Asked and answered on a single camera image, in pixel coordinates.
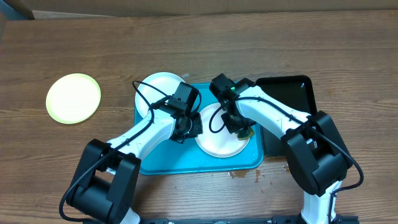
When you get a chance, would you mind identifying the teal plastic tray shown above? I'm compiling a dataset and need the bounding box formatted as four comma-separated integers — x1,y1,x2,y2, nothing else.
134,82,265,175

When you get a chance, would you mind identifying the black water tray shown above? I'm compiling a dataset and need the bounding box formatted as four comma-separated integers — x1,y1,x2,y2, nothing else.
256,75,317,157

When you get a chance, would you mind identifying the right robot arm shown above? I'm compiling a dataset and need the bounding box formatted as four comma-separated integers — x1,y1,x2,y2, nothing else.
209,74,358,223

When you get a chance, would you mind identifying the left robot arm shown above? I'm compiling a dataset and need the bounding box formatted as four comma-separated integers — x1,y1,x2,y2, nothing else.
58,82,203,223

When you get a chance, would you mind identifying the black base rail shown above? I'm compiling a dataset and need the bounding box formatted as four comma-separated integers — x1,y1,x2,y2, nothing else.
139,215,360,224

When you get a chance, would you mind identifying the white plate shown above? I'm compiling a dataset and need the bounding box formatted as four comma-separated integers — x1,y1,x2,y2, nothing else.
135,72,185,118
195,103,249,157

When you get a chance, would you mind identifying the green yellow sponge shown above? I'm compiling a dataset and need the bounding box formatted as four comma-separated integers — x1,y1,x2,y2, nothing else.
238,127,255,141

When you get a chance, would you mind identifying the yellow-green rimmed plate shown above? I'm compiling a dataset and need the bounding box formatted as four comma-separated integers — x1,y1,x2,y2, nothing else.
46,73,101,124

